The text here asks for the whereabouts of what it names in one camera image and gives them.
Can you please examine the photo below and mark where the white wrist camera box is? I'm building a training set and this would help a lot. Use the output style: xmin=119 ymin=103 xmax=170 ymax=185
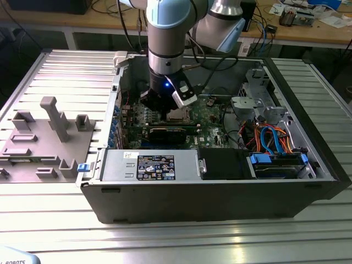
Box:
xmin=166 ymin=74 xmax=198 ymax=109

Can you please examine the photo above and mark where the orange flat wire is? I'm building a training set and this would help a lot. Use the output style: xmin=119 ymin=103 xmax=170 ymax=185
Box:
xmin=276 ymin=125 xmax=295 ymax=154

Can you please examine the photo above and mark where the black box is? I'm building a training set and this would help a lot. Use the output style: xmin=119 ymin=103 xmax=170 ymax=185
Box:
xmin=7 ymin=0 xmax=89 ymax=16

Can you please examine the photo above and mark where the gray case latch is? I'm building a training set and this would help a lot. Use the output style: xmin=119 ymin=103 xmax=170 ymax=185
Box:
xmin=113 ymin=51 xmax=129 ymax=69

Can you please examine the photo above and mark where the finned heat sink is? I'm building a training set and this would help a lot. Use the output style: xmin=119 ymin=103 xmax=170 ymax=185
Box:
xmin=278 ymin=7 xmax=297 ymax=28

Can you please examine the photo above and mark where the wooden desk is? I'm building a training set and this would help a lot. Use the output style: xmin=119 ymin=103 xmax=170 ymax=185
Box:
xmin=0 ymin=0 xmax=352 ymax=50

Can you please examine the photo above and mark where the blue box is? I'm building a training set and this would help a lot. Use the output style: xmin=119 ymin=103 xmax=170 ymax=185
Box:
xmin=307 ymin=0 xmax=343 ymax=9

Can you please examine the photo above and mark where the silver power supply box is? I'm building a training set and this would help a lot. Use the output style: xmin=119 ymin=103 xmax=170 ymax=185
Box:
xmin=99 ymin=149 xmax=206 ymax=183

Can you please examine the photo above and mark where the CPU socket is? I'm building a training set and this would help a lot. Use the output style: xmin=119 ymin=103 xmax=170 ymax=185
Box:
xmin=164 ymin=106 xmax=194 ymax=124

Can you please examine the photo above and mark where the black graphics card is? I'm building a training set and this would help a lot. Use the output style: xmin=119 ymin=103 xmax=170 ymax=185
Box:
xmin=142 ymin=126 xmax=188 ymax=146

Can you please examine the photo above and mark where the gray parts rack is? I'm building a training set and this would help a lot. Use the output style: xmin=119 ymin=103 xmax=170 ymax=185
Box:
xmin=0 ymin=96 xmax=97 ymax=185

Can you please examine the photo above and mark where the metal socket cover frame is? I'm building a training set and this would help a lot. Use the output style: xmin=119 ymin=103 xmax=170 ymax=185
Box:
xmin=166 ymin=108 xmax=193 ymax=123

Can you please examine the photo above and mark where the metal drive cage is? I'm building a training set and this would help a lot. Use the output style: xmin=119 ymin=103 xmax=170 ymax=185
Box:
xmin=230 ymin=67 xmax=292 ymax=123

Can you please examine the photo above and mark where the hard disk in blue carrier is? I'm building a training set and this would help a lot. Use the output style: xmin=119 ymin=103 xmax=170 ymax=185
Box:
xmin=246 ymin=152 xmax=309 ymax=180

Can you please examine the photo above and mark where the blue flat wire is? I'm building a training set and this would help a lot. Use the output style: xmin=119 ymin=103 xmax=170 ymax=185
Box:
xmin=259 ymin=125 xmax=285 ymax=155

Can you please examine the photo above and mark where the green motherboard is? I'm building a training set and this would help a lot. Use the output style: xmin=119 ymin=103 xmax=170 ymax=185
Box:
xmin=120 ymin=95 xmax=234 ymax=151

